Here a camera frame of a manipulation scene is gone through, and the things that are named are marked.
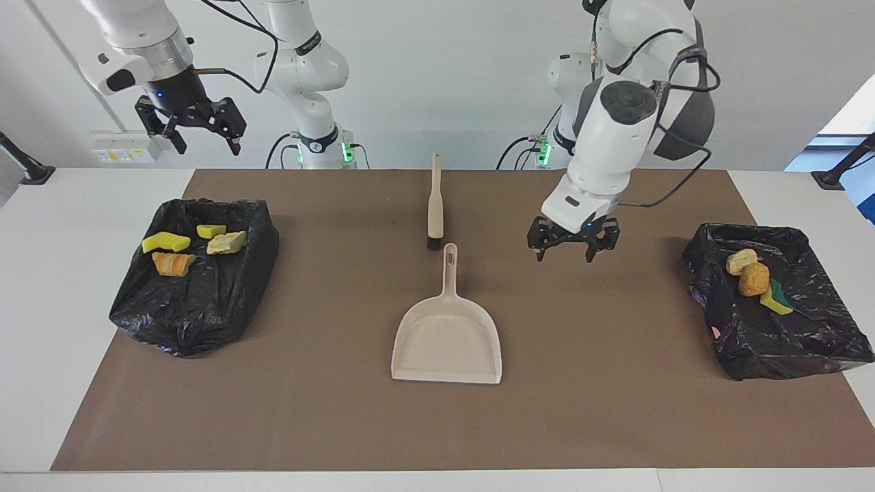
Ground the black base power cable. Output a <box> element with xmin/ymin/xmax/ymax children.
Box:
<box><xmin>265</xmin><ymin>132</ymin><xmax>303</xmax><ymax>170</ymax></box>
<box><xmin>496</xmin><ymin>123</ymin><xmax>568</xmax><ymax>170</ymax></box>

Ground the orange striped bread piece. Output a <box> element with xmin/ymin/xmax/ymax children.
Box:
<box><xmin>151</xmin><ymin>251</ymin><xmax>198</xmax><ymax>278</ymax></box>
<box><xmin>725</xmin><ymin>248</ymin><xmax>759</xmax><ymax>277</ymax></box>
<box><xmin>206</xmin><ymin>231</ymin><xmax>247</xmax><ymax>256</ymax></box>

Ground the black bag lined bin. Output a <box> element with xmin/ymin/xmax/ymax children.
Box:
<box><xmin>109</xmin><ymin>198</ymin><xmax>280</xmax><ymax>358</ymax></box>

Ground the black bag bin pink spot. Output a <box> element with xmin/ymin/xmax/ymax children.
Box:
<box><xmin>682</xmin><ymin>222</ymin><xmax>875</xmax><ymax>382</ymax></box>

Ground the white wall outlet box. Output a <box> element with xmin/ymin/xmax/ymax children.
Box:
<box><xmin>90</xmin><ymin>130</ymin><xmax>165</xmax><ymax>165</ymax></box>

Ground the beige plastic dustpan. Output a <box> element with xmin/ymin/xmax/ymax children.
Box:
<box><xmin>390</xmin><ymin>243</ymin><xmax>503</xmax><ymax>385</ymax></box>

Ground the small yellow sponge wedge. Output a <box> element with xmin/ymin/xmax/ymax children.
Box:
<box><xmin>759</xmin><ymin>279</ymin><xmax>795</xmax><ymax>316</ymax></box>

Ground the notched yellow sponge piece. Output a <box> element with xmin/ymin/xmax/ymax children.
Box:
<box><xmin>142</xmin><ymin>232</ymin><xmax>192</xmax><ymax>254</ymax></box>

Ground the white wall cable conduit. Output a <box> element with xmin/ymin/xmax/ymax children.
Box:
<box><xmin>24</xmin><ymin>0</ymin><xmax>116</xmax><ymax>132</ymax></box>

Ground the brown oval bread roll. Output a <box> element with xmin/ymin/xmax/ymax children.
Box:
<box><xmin>738</xmin><ymin>263</ymin><xmax>771</xmax><ymax>298</ymax></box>

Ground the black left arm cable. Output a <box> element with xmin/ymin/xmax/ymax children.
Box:
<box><xmin>588</xmin><ymin>0</ymin><xmax>723</xmax><ymax>209</ymax></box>

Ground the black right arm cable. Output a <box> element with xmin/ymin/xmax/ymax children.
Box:
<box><xmin>193</xmin><ymin>0</ymin><xmax>281</xmax><ymax>95</ymax></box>

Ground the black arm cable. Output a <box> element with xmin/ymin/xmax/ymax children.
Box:
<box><xmin>588</xmin><ymin>0</ymin><xmax>723</xmax><ymax>209</ymax></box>
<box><xmin>193</xmin><ymin>0</ymin><xmax>281</xmax><ymax>95</ymax></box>

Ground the black clamp stand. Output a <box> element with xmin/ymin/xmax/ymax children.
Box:
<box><xmin>811</xmin><ymin>132</ymin><xmax>875</xmax><ymax>191</ymax></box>
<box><xmin>0</xmin><ymin>130</ymin><xmax>57</xmax><ymax>186</ymax></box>

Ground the beige brush with black bristles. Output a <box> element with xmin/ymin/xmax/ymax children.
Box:
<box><xmin>427</xmin><ymin>152</ymin><xmax>445</xmax><ymax>251</ymax></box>

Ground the brown table mat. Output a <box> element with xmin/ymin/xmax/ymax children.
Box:
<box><xmin>50</xmin><ymin>169</ymin><xmax>875</xmax><ymax>472</ymax></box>

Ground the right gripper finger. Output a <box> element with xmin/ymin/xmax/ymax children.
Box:
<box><xmin>204</xmin><ymin>97</ymin><xmax>248</xmax><ymax>157</ymax></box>
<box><xmin>134</xmin><ymin>94</ymin><xmax>189</xmax><ymax>156</ymax></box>

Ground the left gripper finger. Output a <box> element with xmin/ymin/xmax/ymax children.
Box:
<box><xmin>526</xmin><ymin>217</ymin><xmax>556</xmax><ymax>263</ymax></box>
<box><xmin>584</xmin><ymin>218</ymin><xmax>621</xmax><ymax>264</ymax></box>

